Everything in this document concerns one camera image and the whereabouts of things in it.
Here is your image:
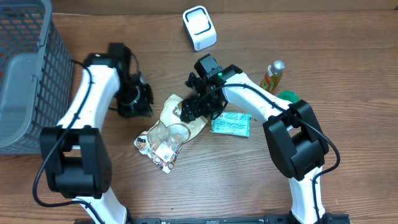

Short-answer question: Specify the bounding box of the teal snack packet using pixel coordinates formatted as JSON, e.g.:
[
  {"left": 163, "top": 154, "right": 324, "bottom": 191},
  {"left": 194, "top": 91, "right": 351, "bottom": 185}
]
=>
[{"left": 210, "top": 112, "right": 251, "bottom": 138}]

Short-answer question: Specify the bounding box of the brown snack bag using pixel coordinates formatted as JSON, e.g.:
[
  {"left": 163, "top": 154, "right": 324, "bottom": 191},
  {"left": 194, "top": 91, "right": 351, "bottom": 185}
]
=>
[{"left": 134, "top": 95, "right": 208, "bottom": 174}]

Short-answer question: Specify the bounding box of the yellow liquid bottle silver cap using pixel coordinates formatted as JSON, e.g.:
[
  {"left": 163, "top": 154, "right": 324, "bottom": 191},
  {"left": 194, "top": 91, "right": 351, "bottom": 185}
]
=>
[{"left": 260, "top": 60, "right": 285, "bottom": 94}]

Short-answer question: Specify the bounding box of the green lid white jar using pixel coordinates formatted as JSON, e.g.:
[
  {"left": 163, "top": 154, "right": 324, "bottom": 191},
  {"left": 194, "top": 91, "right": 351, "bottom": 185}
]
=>
[{"left": 278, "top": 91, "right": 299, "bottom": 103}]

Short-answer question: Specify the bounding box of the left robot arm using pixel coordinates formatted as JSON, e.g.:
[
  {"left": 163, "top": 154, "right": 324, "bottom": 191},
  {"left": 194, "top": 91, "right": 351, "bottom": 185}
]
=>
[{"left": 32, "top": 42, "right": 154, "bottom": 223}]

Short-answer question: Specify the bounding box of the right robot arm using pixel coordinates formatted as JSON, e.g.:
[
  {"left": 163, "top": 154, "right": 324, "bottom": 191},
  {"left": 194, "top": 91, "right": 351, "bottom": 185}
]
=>
[{"left": 180, "top": 54, "right": 328, "bottom": 223}]

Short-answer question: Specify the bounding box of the white barcode scanner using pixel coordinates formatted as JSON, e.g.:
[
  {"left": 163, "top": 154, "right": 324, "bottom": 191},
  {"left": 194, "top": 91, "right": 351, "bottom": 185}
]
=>
[{"left": 182, "top": 5, "right": 217, "bottom": 52}]

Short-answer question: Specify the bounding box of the grey plastic mesh basket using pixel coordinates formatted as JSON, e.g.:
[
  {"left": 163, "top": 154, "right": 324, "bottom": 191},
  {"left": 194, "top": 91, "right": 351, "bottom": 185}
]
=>
[{"left": 1, "top": 0, "right": 74, "bottom": 154}]

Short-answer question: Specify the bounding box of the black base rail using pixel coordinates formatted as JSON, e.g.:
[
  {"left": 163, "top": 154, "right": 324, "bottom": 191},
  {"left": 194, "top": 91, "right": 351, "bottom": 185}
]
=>
[{"left": 74, "top": 213, "right": 352, "bottom": 224}]

